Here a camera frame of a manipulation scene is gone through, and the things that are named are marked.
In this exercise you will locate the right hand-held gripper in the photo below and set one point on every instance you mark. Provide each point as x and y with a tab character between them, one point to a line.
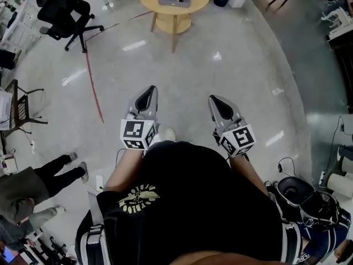
240	138

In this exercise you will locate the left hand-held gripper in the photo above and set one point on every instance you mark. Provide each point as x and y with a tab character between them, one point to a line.
132	130

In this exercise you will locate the person's right forearm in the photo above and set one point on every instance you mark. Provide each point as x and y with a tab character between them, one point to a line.
246	172

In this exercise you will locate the person's left forearm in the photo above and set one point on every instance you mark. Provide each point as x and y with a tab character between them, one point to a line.
121	170

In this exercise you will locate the red floor tape line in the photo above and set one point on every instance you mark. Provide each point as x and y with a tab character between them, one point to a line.
95	94

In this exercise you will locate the person's torso black t-shirt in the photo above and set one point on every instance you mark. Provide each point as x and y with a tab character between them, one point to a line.
193	203

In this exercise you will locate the round wooden table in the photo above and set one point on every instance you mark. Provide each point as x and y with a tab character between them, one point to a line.
171	12

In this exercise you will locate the dark metal folding chair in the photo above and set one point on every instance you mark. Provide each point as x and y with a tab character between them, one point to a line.
20	109

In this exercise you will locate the black office chair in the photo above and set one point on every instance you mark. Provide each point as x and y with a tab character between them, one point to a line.
60	12

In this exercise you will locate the dark wooden cabinet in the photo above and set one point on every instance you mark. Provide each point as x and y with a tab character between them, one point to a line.
342	65

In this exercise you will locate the white paper roll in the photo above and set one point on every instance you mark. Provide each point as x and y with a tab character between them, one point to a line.
340	182

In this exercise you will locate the white carved furniture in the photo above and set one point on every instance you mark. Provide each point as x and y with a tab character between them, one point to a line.
337	18

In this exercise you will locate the white desk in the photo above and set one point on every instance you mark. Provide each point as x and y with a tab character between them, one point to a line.
19	23

